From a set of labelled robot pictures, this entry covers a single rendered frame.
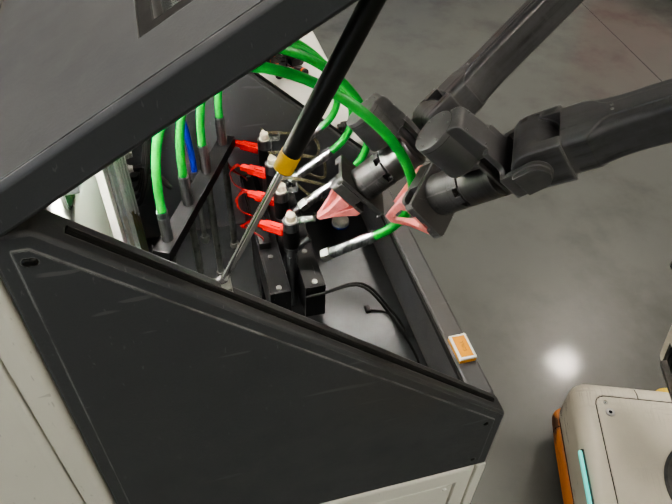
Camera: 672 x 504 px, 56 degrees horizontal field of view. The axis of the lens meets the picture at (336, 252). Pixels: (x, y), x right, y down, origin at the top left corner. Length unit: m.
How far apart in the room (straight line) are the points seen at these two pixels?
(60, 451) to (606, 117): 0.71
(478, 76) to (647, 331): 1.75
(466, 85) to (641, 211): 2.20
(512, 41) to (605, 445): 1.20
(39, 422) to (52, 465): 0.10
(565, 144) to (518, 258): 1.96
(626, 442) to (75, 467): 1.45
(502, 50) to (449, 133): 0.29
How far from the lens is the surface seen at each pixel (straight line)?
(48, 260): 0.58
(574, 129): 0.73
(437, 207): 0.83
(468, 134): 0.73
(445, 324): 1.12
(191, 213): 1.08
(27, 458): 0.84
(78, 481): 0.89
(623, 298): 2.67
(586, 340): 2.47
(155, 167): 0.94
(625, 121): 0.72
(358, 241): 0.95
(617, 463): 1.87
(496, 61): 1.00
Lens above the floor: 1.80
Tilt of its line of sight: 45 degrees down
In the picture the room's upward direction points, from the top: 2 degrees clockwise
